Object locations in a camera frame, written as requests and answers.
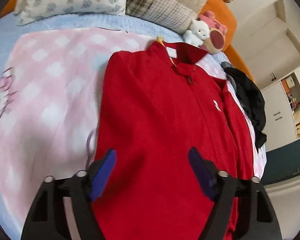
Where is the red polo sweater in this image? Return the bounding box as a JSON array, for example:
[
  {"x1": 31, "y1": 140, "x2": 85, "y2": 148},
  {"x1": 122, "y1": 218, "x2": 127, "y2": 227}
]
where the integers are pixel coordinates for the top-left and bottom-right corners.
[{"x1": 92, "y1": 41, "x2": 254, "y2": 239}]

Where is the black garment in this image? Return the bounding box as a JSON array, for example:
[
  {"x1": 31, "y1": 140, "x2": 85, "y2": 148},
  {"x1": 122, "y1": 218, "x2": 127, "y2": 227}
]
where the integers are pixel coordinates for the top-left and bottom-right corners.
[{"x1": 221, "y1": 61, "x2": 267, "y2": 149}]

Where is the pink hello kitty blanket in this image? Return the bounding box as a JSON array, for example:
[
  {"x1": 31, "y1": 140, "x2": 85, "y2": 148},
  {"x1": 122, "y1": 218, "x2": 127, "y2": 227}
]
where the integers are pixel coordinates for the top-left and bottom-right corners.
[{"x1": 0, "y1": 27, "x2": 265, "y2": 221}]

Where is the light blue quilted bedspread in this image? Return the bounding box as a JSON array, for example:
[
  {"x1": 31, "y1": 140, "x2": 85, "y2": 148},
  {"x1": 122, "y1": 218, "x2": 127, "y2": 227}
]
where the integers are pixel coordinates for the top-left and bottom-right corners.
[{"x1": 0, "y1": 13, "x2": 267, "y2": 240}]

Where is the white wardrobe cabinet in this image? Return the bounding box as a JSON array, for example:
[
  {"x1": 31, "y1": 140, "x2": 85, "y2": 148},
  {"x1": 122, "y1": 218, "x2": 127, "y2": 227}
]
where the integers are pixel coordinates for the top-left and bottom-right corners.
[{"x1": 261, "y1": 66, "x2": 300, "y2": 152}]

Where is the pink mushroom plush toy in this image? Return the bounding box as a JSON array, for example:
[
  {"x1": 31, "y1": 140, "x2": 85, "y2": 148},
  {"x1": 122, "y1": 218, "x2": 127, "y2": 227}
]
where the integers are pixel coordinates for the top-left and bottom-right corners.
[{"x1": 198, "y1": 11, "x2": 228, "y2": 55}]

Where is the white plush lamb toy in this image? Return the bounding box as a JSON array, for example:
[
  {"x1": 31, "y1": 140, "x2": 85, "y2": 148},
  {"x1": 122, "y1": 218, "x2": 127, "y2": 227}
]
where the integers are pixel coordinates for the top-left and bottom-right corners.
[{"x1": 183, "y1": 20, "x2": 210, "y2": 47}]

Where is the beige plaid pillow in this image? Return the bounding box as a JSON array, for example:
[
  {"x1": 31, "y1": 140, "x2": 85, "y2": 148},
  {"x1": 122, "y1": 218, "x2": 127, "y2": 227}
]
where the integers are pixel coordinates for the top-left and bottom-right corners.
[{"x1": 126, "y1": 0, "x2": 207, "y2": 35}]

